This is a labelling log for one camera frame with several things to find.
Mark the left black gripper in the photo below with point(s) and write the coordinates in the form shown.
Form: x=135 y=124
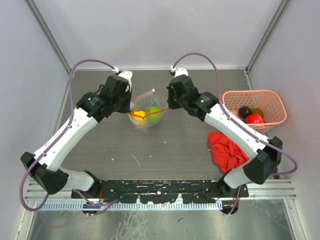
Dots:
x=126 y=108

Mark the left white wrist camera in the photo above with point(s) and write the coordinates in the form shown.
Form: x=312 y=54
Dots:
x=126 y=74

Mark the aluminium frame post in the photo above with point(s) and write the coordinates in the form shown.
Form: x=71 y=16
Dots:
x=279 y=12
x=44 y=19

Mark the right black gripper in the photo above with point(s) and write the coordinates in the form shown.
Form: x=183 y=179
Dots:
x=171 y=104

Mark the dark maroon fruit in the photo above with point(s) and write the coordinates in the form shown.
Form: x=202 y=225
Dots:
x=244 y=112

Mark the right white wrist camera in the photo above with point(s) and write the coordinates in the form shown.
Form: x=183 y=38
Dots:
x=178 y=71

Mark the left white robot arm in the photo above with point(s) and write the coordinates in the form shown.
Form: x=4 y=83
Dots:
x=45 y=163

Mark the right aluminium frame post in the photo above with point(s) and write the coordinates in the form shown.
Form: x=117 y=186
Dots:
x=279 y=12

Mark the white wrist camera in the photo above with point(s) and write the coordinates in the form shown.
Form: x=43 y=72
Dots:
x=126 y=74
x=178 y=71

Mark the red cloth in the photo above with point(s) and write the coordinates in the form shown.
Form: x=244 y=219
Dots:
x=225 y=153

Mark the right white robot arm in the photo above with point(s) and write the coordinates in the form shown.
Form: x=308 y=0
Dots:
x=263 y=153

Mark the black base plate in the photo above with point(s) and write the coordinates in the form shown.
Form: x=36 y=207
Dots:
x=163 y=191

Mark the white slotted cable duct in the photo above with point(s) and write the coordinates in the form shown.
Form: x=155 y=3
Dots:
x=176 y=206

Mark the clear zip top bag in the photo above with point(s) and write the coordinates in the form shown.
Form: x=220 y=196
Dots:
x=144 y=102

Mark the orange brown fruit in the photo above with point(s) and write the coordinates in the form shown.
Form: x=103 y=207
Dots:
x=258 y=111

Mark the pink plastic basket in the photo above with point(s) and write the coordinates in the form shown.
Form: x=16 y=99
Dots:
x=268 y=101

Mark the left aluminium frame post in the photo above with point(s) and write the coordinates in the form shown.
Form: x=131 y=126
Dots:
x=44 y=19

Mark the red apple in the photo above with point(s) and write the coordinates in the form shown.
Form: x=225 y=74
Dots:
x=254 y=119

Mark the yellow pear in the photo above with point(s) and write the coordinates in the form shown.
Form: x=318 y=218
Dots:
x=138 y=118

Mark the green apple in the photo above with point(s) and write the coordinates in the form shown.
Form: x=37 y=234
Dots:
x=154 y=114

